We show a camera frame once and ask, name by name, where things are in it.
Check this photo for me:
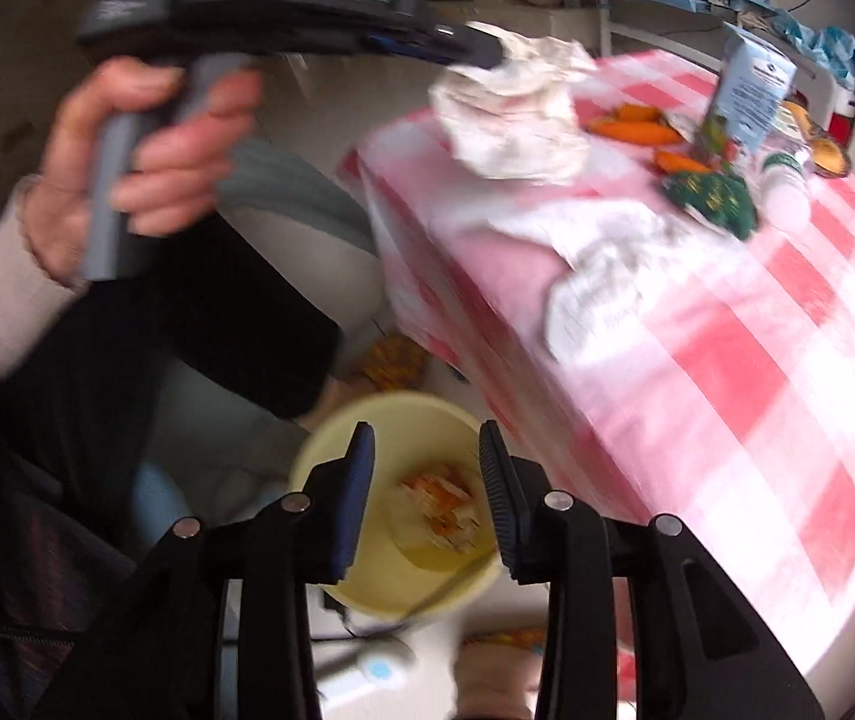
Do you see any person's leg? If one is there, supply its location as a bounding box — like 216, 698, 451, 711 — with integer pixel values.
0, 217, 342, 541

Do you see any person's left forearm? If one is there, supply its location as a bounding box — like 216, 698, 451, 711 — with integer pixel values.
0, 176, 91, 383

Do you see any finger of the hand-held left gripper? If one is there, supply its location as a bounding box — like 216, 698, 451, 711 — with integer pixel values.
365, 10, 512, 70

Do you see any yellow plastic basin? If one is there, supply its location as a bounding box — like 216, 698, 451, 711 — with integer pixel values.
288, 390, 507, 620

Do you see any white power strip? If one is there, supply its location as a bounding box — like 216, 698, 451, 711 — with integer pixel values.
318, 634, 417, 706

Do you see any flat white napkin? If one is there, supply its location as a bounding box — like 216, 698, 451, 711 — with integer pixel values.
485, 202, 623, 250

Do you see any printed drink carton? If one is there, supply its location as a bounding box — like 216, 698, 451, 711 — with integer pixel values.
697, 22, 799, 166

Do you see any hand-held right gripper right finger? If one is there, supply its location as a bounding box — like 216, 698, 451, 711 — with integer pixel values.
478, 421, 826, 720

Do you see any orange bowl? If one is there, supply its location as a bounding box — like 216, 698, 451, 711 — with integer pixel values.
809, 135, 852, 179

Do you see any red checked tablecloth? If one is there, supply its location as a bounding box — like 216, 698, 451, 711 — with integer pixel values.
333, 49, 855, 680

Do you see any white tissue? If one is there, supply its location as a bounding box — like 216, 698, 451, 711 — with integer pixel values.
427, 22, 597, 181

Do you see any clear plastic bottle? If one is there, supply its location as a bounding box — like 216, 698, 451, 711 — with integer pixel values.
761, 101, 818, 233

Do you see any colourful knitted slipper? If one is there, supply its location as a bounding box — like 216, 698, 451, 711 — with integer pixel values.
356, 334, 428, 391
457, 626, 548, 720

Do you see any grey padded chair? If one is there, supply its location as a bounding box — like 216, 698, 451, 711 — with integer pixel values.
217, 146, 387, 338

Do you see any black cable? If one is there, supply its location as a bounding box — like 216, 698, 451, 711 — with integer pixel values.
322, 562, 490, 638

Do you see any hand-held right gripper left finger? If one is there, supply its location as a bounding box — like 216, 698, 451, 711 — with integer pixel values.
37, 422, 377, 720

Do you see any blue plastic bag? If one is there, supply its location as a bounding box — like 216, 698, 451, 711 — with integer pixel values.
779, 11, 855, 76

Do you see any person's left hand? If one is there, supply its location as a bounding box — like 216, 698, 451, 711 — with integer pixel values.
20, 56, 265, 287

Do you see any orange white wrapper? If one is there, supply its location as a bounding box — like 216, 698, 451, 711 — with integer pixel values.
397, 465, 484, 552

